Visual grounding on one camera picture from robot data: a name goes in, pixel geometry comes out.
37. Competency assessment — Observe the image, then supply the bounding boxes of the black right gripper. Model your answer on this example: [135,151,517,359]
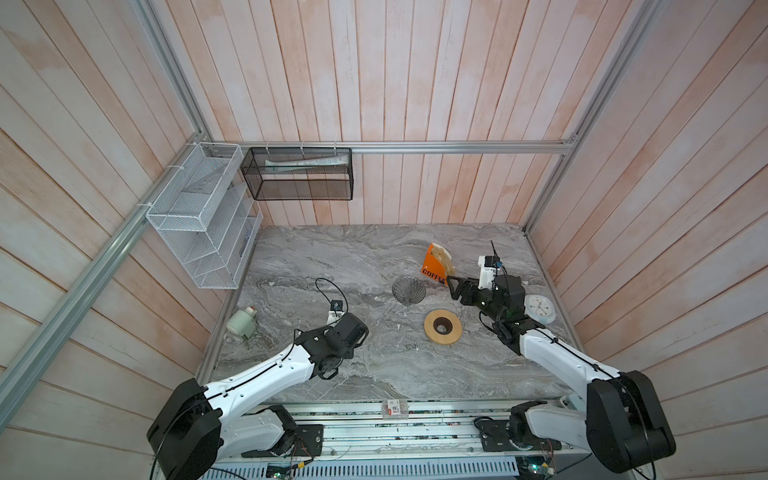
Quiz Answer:
[447,273,503,325]

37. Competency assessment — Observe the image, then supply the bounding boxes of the ribbed glass dripper cone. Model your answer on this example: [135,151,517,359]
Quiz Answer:
[392,277,426,306]

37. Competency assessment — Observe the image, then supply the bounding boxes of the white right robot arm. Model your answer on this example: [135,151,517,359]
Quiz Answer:
[446,269,677,473]

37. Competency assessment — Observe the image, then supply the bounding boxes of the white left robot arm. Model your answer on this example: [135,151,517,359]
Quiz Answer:
[146,312,369,479]

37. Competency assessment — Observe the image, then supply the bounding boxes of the orange coffee filter box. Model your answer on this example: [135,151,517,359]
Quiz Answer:
[421,243,456,285]

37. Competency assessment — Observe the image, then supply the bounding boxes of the brown paper coffee filters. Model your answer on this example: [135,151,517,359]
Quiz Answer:
[429,243,456,278]

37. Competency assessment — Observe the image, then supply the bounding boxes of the white round timer clock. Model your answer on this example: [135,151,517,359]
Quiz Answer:
[524,294,557,325]

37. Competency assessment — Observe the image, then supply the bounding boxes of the pale green kitchen timer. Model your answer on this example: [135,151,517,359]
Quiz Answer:
[226,307,257,340]

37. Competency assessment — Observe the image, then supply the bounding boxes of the small red white box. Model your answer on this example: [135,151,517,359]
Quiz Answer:
[382,399,409,420]

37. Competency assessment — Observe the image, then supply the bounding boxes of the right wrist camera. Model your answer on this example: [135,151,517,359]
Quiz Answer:
[478,255,501,290]

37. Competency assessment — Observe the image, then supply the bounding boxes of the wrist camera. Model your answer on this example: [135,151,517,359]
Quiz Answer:
[478,255,501,290]
[326,300,345,325]

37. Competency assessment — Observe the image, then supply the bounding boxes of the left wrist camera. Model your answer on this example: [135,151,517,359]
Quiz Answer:
[326,300,345,325]

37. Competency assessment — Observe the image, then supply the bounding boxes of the aluminium mounting rail base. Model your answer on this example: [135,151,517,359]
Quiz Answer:
[205,399,615,479]

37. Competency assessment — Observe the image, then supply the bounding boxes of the white wire mesh shelf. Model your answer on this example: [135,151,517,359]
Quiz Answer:
[147,142,263,290]

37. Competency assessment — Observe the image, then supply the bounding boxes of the black wire mesh basket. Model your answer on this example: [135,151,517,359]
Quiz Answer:
[240,146,354,201]

